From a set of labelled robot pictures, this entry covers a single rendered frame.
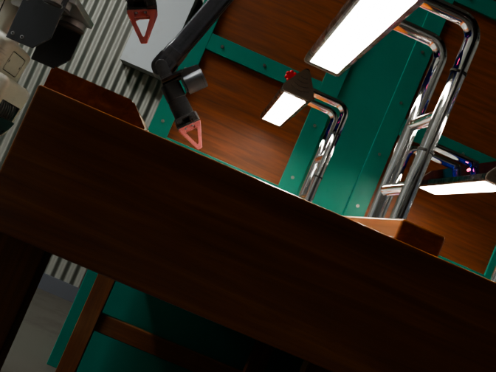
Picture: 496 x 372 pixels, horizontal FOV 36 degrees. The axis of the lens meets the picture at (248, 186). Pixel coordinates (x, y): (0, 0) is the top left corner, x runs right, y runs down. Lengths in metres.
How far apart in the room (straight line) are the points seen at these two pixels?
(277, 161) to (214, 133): 0.24
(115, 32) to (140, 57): 0.25
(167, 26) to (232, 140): 1.44
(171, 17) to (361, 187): 1.69
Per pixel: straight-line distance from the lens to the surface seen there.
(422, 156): 1.18
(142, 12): 1.83
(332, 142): 2.13
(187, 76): 2.20
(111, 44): 4.15
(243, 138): 2.68
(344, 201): 2.72
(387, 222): 0.93
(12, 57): 2.05
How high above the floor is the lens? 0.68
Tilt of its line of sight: 3 degrees up
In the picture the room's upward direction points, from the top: 23 degrees clockwise
